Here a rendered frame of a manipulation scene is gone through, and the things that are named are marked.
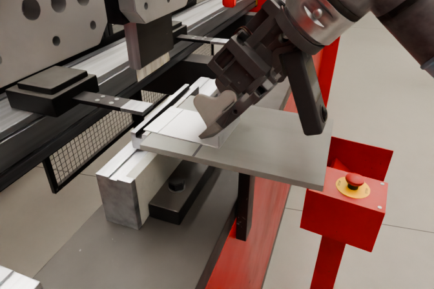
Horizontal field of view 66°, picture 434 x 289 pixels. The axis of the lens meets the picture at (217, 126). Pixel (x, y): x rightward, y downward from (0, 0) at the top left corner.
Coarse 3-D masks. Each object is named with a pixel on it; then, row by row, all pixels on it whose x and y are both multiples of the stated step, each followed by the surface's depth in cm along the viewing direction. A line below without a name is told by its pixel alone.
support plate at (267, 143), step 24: (192, 96) 63; (240, 120) 55; (264, 120) 55; (288, 120) 55; (144, 144) 49; (168, 144) 49; (192, 144) 49; (240, 144) 49; (264, 144) 49; (288, 144) 49; (312, 144) 49; (240, 168) 45; (264, 168) 44; (288, 168) 44; (312, 168) 44
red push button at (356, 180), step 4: (348, 176) 73; (352, 176) 73; (356, 176) 73; (360, 176) 73; (348, 180) 72; (352, 180) 72; (356, 180) 72; (360, 180) 72; (348, 184) 74; (352, 184) 72; (356, 184) 71; (360, 184) 71; (352, 188) 73; (356, 188) 73
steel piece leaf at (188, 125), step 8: (184, 112) 57; (192, 112) 57; (176, 120) 55; (184, 120) 55; (192, 120) 55; (200, 120) 55; (168, 128) 53; (176, 128) 53; (184, 128) 53; (192, 128) 53; (200, 128) 53; (224, 128) 49; (232, 128) 52; (176, 136) 51; (184, 136) 51; (192, 136) 51; (216, 136) 51; (224, 136) 49; (208, 144) 49; (216, 144) 49
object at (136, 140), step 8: (184, 88) 66; (192, 88) 66; (176, 96) 64; (184, 96) 63; (168, 104) 61; (152, 112) 58; (160, 112) 59; (144, 120) 55; (152, 120) 57; (136, 128) 53; (136, 136) 53; (144, 136) 52; (136, 144) 53
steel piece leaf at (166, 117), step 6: (174, 108) 59; (180, 108) 59; (162, 114) 57; (168, 114) 57; (174, 114) 57; (156, 120) 55; (162, 120) 55; (168, 120) 55; (150, 126) 53; (156, 126) 53; (162, 126) 53; (156, 132) 52
